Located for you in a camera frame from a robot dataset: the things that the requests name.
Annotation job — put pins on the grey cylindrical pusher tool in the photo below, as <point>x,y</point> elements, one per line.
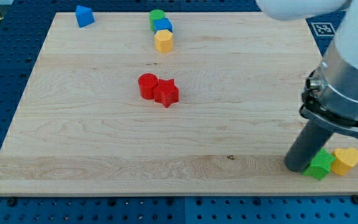
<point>308,143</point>

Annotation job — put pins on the red star block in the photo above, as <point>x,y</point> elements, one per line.
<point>166,92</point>

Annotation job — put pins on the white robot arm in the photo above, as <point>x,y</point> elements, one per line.
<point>330,95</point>

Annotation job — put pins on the green star block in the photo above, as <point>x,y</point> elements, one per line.
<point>320,165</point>

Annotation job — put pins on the yellow heart block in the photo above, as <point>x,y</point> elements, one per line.
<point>346,160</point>

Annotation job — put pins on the fiducial marker tag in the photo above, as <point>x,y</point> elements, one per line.
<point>323,29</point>

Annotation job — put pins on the red cylinder block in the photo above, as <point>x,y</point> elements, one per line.
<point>147,82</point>

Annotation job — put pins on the yellow hexagon block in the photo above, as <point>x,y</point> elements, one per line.
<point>163,41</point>

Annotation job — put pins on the blue cube block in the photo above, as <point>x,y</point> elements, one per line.
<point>162,24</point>

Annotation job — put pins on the wooden board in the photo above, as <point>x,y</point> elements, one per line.
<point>83,130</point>

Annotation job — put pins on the green cylinder block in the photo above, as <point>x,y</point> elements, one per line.
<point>154,15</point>

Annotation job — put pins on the blue triangular prism block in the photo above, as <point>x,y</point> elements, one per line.
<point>84,16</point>

